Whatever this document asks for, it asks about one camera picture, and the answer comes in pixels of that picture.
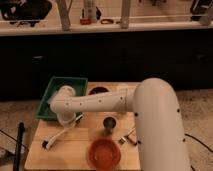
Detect white dish brush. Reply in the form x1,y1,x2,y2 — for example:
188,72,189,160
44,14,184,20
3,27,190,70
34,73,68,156
42,114,83,150

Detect black bag on shelf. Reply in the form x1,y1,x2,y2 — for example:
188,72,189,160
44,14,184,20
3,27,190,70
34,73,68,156
0,0,52,26

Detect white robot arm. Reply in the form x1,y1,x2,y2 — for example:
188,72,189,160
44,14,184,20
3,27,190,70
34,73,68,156
50,78,191,171

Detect dark bowl with beans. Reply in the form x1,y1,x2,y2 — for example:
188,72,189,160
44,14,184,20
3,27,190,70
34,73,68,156
89,87,109,95

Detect black floor cable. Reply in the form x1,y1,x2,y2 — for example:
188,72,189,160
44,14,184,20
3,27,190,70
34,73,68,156
184,133,213,171

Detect black pole stand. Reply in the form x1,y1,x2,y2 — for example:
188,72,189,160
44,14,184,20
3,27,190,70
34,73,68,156
13,122,25,171

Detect green plastic tray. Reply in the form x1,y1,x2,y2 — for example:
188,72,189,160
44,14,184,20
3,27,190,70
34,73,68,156
36,77,88,121

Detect white bottle on shelf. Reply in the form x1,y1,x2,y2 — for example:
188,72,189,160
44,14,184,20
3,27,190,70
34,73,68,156
83,0,97,23

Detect orange plastic bowl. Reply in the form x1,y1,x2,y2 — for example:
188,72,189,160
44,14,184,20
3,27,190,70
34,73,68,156
87,138,121,171

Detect metal spatula tool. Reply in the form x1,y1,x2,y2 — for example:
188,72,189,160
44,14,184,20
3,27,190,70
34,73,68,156
118,126,137,146

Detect small metal cup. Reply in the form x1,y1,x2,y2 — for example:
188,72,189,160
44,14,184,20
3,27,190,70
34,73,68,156
103,117,116,134

